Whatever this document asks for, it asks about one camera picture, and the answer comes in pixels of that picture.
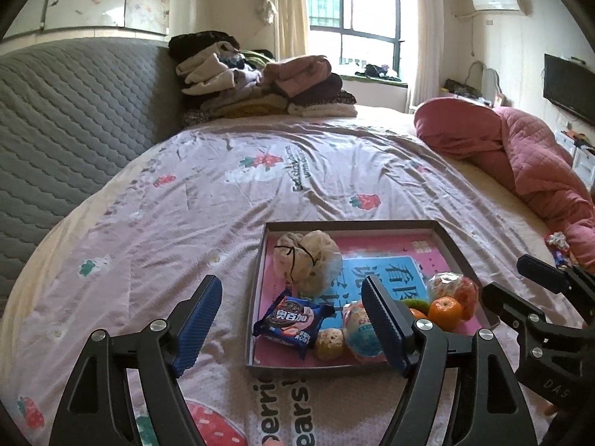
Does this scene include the dark framed window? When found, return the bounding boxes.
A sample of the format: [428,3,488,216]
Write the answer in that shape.
[304,0,403,80]

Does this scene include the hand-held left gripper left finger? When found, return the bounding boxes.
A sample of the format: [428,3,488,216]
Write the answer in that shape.
[49,275,224,446]

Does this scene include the dark clothes on windowsill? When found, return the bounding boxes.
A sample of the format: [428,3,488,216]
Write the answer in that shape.
[356,62,401,80]

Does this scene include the pink quilt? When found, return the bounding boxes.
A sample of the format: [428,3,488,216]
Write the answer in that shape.
[414,97,595,272]

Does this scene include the white cabinet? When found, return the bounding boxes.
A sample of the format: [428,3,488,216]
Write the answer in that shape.
[555,127,595,177]

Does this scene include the small heap of snack packets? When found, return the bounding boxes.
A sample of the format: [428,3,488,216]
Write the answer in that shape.
[545,231,570,268]

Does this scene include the blue cookie packet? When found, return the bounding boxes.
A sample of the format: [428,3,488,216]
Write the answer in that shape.
[252,295,336,361]

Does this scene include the grey quilted headboard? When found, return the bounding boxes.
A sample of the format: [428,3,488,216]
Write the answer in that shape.
[0,39,187,317]

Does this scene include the cream curtain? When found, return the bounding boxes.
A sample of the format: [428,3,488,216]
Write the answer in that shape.
[409,0,447,112]
[258,0,310,59]

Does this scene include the strawberry printed blanket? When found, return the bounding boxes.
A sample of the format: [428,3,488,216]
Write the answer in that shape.
[9,118,586,446]

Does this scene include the cream cloth bundle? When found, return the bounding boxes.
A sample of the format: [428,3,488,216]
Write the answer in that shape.
[273,230,344,295]

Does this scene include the grey cardboard box tray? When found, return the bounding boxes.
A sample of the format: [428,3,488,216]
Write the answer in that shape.
[245,220,500,377]

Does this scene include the black television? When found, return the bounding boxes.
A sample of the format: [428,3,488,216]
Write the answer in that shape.
[544,53,595,126]

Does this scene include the white oval chair back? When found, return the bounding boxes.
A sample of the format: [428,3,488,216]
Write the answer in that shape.
[467,60,503,100]

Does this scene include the small round pastry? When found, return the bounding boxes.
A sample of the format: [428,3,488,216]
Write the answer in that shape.
[315,327,347,361]

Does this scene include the white air conditioner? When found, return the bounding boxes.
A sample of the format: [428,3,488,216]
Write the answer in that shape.
[472,0,521,12]

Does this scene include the large red snack packet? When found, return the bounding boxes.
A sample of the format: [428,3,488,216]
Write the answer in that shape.
[427,272,479,321]

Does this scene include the dark bag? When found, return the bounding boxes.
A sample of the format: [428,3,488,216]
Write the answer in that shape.
[444,78,475,96]

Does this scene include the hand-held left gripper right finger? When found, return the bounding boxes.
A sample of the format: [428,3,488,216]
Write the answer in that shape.
[360,275,540,446]

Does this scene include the pile of folded clothes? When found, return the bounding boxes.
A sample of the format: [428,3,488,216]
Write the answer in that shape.
[167,31,358,126]

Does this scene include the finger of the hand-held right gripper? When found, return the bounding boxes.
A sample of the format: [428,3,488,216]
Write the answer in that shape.
[481,282,550,335]
[516,255,595,303]

